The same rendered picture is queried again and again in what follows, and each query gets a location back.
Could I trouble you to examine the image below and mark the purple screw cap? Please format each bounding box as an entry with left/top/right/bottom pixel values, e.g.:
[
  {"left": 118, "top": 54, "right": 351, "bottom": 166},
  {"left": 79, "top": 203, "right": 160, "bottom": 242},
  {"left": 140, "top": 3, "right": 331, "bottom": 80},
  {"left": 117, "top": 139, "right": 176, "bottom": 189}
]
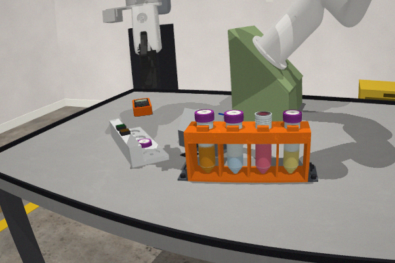
[
  {"left": 283, "top": 110, "right": 302, "bottom": 123},
  {"left": 138, "top": 138, "right": 152, "bottom": 148},
  {"left": 224, "top": 110, "right": 243, "bottom": 123},
  {"left": 194, "top": 110, "right": 215, "bottom": 123}
]

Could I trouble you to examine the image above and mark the orange test tube rack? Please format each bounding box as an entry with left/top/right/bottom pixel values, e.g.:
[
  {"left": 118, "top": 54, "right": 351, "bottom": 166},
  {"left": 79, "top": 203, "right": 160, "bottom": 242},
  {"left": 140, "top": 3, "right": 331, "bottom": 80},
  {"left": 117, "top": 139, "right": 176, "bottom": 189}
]
[{"left": 184, "top": 121, "right": 311, "bottom": 182}]

